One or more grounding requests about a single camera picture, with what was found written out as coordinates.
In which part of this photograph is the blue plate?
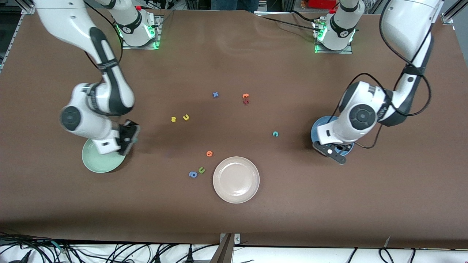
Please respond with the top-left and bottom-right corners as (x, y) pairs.
(310, 116), (355, 158)

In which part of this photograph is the green plate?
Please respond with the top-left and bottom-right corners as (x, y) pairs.
(82, 137), (127, 173)

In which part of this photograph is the beige plate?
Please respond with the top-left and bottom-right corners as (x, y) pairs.
(213, 156), (260, 204)

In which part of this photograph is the red box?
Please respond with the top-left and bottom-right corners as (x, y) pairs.
(309, 0), (339, 9)

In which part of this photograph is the dark grey beam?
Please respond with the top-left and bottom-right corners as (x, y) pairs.
(209, 234), (234, 263)

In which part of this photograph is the person in blue jeans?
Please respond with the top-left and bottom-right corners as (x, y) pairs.
(211, 0), (258, 11)

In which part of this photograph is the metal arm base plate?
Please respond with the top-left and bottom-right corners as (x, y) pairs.
(121, 15), (163, 50)
(314, 20), (353, 54)

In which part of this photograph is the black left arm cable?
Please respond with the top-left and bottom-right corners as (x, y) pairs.
(331, 0), (433, 150)

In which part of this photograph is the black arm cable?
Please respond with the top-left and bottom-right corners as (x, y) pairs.
(331, 0), (433, 150)
(83, 0), (124, 70)

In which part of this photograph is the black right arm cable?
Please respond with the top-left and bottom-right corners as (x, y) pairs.
(83, 0), (124, 70)

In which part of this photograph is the black looped cable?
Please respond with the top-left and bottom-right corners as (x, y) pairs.
(379, 248), (396, 263)

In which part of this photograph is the black cable on table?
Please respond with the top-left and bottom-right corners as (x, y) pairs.
(261, 11), (322, 31)

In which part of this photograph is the black cable tangle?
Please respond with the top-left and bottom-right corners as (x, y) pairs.
(0, 231), (79, 263)

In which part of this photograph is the silver table bracket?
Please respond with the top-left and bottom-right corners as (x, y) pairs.
(220, 233), (241, 246)

